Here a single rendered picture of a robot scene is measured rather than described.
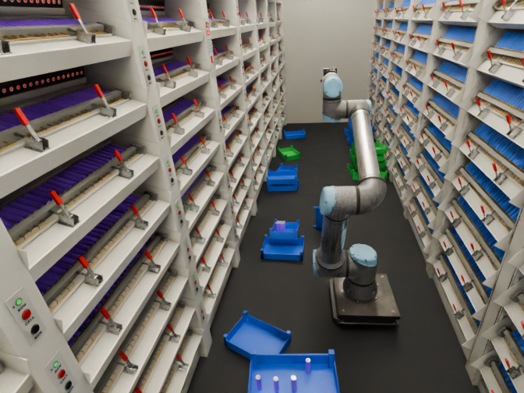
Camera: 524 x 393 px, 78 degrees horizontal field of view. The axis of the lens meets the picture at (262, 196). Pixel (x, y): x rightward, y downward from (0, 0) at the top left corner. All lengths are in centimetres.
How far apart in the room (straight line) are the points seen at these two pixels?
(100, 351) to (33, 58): 76
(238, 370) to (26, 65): 154
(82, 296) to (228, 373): 104
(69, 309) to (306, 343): 128
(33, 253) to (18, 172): 18
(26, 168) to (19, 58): 21
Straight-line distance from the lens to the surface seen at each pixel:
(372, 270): 186
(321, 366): 136
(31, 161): 81
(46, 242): 87
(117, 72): 122
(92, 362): 109
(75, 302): 98
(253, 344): 192
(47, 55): 88
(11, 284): 80
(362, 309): 192
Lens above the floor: 153
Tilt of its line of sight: 28 degrees down
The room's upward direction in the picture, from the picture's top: 5 degrees counter-clockwise
